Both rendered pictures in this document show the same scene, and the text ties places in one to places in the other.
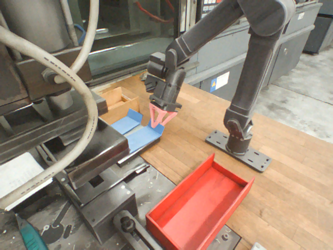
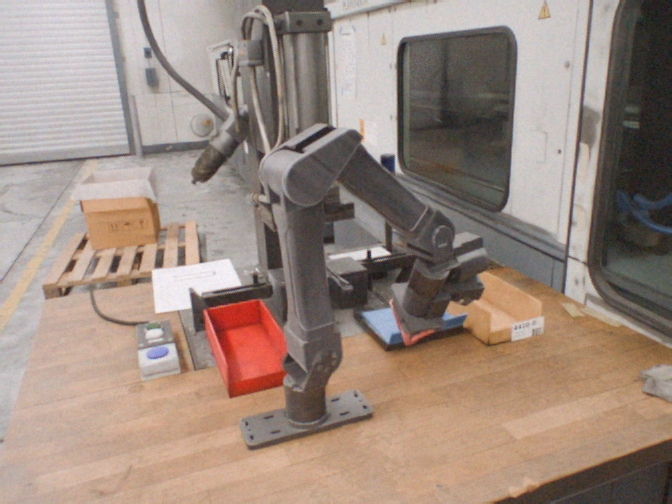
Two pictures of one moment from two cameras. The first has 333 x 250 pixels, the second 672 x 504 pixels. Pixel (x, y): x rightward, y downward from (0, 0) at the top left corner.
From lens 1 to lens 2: 1.19 m
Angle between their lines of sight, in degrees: 97
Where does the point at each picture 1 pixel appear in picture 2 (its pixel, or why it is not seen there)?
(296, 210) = (165, 425)
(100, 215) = (274, 272)
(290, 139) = not seen: outside the picture
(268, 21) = not seen: hidden behind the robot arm
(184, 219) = (247, 341)
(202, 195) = (261, 358)
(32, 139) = not seen: hidden behind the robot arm
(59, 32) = (295, 131)
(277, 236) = (167, 393)
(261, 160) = (256, 429)
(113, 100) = (524, 315)
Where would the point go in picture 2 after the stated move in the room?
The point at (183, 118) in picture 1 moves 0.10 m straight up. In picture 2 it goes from (440, 389) to (441, 335)
